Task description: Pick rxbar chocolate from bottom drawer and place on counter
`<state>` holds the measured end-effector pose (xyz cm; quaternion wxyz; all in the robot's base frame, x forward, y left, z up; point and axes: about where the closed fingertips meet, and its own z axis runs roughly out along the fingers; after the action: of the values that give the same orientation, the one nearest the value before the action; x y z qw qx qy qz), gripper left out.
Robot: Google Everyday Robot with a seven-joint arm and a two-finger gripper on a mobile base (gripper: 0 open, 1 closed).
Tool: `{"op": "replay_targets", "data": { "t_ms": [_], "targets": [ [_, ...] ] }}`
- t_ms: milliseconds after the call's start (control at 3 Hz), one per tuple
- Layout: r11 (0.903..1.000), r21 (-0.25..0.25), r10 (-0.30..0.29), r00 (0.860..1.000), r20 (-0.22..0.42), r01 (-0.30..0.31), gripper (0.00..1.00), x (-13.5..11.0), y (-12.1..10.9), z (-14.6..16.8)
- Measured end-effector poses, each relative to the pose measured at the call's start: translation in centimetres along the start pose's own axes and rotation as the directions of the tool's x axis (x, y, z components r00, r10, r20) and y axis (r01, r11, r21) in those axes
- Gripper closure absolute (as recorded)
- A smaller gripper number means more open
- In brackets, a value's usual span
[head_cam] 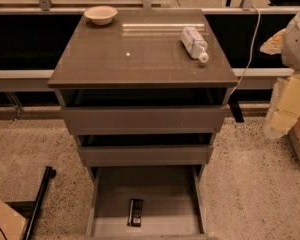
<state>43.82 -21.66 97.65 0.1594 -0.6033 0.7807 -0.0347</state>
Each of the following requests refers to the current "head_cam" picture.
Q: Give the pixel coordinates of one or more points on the beige paper bowl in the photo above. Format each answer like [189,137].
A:
[100,15]

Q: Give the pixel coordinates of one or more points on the grey metal rail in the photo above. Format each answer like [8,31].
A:
[48,80]

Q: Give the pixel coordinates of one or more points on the grey drawer cabinet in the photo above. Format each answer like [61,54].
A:
[136,39]

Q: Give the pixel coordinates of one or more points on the grey drawer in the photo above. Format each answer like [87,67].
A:
[136,120]
[145,155]
[172,207]

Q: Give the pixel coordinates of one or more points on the grey bottom drawer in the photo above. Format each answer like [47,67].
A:
[172,207]

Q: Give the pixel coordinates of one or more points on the cardboard box bottom left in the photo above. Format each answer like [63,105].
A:
[11,223]

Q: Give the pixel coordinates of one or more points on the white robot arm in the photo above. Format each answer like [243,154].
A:
[290,52]

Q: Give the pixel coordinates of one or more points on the grey top drawer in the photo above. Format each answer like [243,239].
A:
[136,120]

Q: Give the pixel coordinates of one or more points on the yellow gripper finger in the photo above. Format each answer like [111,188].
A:
[274,44]
[284,110]

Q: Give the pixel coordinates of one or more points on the black metal frame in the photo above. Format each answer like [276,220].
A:
[31,209]

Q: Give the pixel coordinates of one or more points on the grey middle drawer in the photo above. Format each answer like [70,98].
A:
[145,155]

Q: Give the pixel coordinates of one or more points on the clear plastic water bottle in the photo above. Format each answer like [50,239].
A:
[195,44]

